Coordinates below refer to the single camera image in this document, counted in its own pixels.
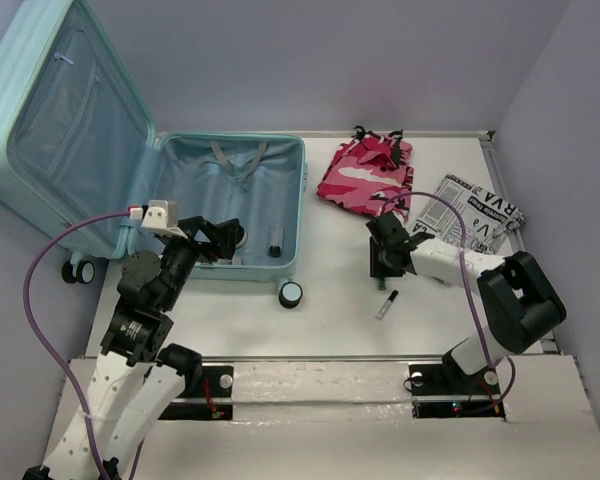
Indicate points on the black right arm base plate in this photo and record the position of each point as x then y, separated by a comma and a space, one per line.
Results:
437, 396

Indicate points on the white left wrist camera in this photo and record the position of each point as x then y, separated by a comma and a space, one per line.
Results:
160, 217

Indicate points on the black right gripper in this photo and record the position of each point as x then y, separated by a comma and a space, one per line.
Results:
376, 268

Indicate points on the newspaper print garment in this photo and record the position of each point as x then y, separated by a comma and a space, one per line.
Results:
488, 218

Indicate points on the light blue open suitcase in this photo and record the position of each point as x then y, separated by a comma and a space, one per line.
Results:
77, 144

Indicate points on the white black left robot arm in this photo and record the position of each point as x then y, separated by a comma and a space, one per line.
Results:
137, 375

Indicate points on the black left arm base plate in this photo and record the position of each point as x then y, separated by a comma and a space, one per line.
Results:
209, 400

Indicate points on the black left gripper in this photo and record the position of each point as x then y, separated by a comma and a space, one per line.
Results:
223, 235

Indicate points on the pink camouflage folded garment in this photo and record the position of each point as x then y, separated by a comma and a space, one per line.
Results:
369, 174

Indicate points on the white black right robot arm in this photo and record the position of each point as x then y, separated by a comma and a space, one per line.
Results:
520, 304

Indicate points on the clear tube with black cap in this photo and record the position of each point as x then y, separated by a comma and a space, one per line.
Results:
386, 305

